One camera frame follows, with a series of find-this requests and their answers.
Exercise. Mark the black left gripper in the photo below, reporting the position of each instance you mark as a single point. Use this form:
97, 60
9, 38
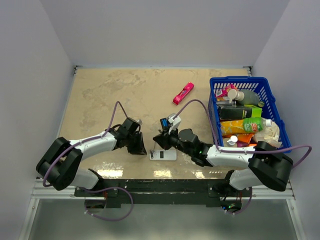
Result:
139, 149

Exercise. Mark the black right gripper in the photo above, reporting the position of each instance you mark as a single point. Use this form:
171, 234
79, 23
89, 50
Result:
163, 140

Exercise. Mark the white remote control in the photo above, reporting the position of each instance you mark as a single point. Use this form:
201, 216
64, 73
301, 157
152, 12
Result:
163, 155

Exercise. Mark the black remote control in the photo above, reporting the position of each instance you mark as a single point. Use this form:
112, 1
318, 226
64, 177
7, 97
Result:
165, 129

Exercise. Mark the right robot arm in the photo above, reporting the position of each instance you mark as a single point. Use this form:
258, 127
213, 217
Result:
258, 165

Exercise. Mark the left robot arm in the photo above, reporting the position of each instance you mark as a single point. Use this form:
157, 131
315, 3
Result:
60, 165

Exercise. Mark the blue battery in black remote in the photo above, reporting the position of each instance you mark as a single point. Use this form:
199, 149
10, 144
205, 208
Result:
164, 122

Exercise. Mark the small white cap bottle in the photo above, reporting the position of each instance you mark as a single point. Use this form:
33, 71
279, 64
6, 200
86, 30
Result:
230, 142

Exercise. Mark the black green carton box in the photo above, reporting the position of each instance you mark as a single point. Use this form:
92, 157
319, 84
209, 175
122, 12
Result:
238, 112

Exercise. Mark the pink snack box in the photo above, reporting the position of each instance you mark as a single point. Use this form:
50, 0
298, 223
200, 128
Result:
224, 91

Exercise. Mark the orange snack packet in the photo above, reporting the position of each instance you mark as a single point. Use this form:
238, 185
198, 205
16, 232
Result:
244, 140

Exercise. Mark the orange juice bottle green label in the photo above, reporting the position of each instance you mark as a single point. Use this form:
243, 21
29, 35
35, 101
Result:
250, 125

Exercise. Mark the grey bottle beige cap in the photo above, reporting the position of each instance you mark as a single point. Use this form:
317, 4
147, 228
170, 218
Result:
245, 97

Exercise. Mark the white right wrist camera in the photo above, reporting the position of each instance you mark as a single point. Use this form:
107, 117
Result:
173, 122

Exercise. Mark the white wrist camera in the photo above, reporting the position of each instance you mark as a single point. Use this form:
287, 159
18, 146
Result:
139, 121
173, 122

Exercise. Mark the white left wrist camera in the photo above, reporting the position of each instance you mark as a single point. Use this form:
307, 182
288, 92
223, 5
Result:
139, 121

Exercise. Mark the aluminium frame rail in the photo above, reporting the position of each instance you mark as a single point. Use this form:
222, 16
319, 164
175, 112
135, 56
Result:
40, 192

